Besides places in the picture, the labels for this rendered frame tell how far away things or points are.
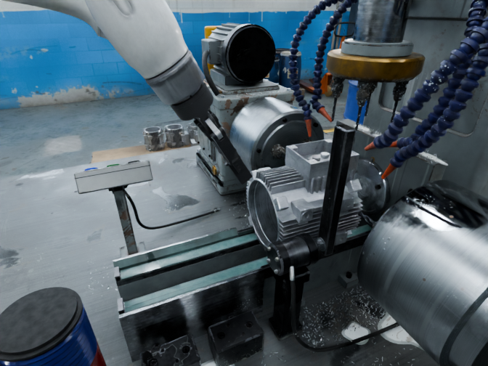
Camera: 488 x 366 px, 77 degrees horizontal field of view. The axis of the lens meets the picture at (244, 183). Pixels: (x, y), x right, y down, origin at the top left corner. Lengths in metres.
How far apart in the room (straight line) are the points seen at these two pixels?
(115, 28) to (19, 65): 5.66
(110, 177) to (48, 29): 5.32
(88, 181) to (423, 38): 0.84
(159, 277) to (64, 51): 5.51
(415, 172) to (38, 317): 0.67
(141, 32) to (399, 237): 0.48
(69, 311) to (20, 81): 5.98
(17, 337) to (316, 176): 0.53
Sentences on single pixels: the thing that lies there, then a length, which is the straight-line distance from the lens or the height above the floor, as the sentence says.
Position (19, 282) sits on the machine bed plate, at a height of 0.80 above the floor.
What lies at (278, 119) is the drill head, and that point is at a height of 1.15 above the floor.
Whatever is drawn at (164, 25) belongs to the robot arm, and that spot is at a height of 1.39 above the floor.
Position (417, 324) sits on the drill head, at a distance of 0.54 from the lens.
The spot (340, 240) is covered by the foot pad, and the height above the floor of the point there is 0.97.
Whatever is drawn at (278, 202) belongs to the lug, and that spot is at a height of 1.09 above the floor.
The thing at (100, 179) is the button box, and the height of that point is 1.06.
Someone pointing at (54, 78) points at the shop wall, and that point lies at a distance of 6.13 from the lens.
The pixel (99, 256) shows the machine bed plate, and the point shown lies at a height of 0.80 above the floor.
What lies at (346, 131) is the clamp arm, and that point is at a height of 1.25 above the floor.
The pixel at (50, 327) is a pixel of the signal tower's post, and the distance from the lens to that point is 0.27.
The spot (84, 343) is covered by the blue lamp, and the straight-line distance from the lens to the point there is 0.29.
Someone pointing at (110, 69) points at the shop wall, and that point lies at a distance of 6.09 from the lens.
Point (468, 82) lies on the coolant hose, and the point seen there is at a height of 1.32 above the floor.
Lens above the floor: 1.41
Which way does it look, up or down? 30 degrees down
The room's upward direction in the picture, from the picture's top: straight up
